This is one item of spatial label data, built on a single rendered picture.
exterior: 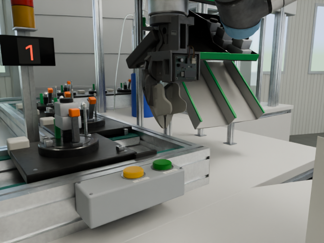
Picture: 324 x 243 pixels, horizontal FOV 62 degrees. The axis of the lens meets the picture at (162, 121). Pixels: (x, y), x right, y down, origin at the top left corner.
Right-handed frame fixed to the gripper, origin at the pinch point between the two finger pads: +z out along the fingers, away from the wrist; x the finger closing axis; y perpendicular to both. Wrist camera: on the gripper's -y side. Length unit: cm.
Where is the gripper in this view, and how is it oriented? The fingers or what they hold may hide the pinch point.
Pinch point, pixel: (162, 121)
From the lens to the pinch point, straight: 55.9
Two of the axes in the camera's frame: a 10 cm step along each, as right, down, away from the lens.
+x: 8.0, -1.2, 5.9
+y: 6.0, 1.5, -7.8
